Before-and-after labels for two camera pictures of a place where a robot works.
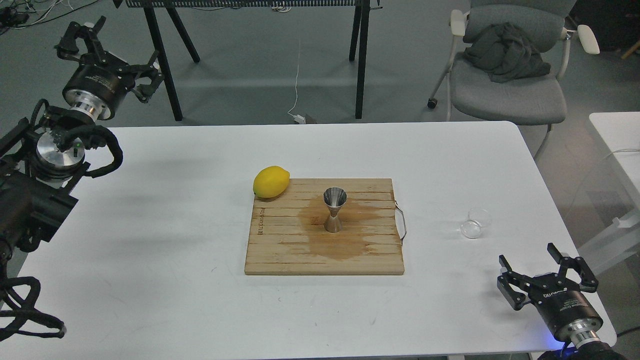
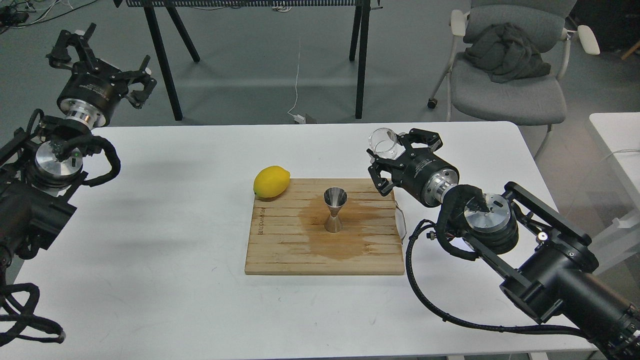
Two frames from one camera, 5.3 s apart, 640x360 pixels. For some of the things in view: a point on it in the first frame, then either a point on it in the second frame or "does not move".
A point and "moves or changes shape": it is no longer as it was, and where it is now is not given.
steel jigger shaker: x=334 y=197 does not move
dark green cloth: x=506 y=55 does not move
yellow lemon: x=271 y=181 does not move
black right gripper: x=564 y=308 to x=426 y=176
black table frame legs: x=156 y=10 does not move
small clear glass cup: x=478 y=218 moves or changes shape
